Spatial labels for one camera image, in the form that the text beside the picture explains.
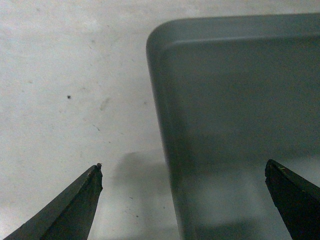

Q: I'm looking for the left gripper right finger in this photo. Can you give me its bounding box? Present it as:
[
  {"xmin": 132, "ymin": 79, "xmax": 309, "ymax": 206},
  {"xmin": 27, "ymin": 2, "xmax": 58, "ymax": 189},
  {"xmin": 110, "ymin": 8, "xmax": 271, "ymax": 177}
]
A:
[{"xmin": 265, "ymin": 159, "xmax": 320, "ymax": 240}]

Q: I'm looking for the grey-green rectangular serving tray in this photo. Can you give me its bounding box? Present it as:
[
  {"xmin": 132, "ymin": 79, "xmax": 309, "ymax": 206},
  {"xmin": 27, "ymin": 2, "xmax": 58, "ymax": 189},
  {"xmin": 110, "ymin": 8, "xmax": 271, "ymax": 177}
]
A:
[{"xmin": 146, "ymin": 13, "xmax": 320, "ymax": 240}]

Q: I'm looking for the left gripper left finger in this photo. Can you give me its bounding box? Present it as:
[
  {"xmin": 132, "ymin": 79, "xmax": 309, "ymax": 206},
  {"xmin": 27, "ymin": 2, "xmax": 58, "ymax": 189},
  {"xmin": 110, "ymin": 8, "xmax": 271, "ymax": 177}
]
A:
[{"xmin": 5, "ymin": 163, "xmax": 103, "ymax": 240}]

